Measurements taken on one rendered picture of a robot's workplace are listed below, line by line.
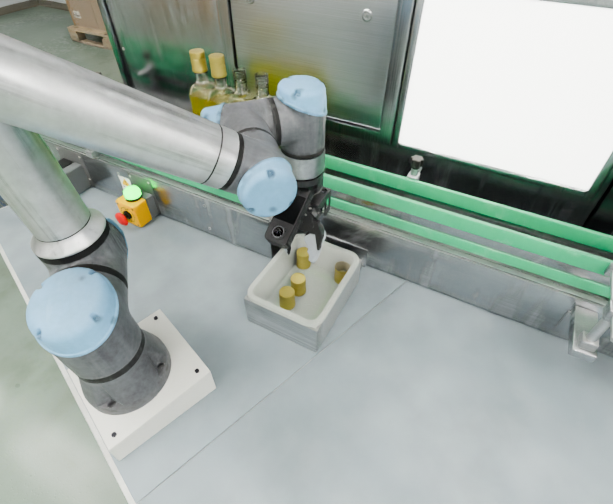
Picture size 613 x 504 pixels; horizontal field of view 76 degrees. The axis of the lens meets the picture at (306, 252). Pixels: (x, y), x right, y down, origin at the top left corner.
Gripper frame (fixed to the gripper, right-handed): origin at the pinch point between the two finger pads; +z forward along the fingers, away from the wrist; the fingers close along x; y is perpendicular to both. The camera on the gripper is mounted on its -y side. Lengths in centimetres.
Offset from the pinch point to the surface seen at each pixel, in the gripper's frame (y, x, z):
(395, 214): 17.6, -14.8, -3.8
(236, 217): 7.2, 20.8, 2.5
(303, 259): 6.1, 2.1, 7.6
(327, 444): -27.2, -19.3, 13.0
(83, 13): 272, 400, 59
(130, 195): 3, 51, 3
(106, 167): 9, 65, 2
